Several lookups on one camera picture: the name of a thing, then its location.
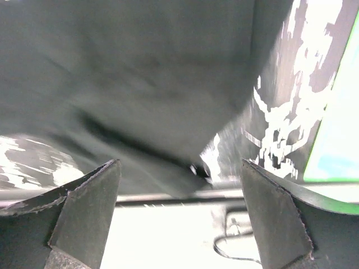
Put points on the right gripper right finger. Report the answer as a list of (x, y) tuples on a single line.
[(295, 227)]

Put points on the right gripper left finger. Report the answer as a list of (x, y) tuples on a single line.
[(66, 227)]

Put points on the black daisy t-shirt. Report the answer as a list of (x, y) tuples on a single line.
[(147, 82)]

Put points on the green cutting mat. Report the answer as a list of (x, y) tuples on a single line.
[(332, 167)]

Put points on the black marble table mat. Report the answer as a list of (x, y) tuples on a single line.
[(278, 124)]

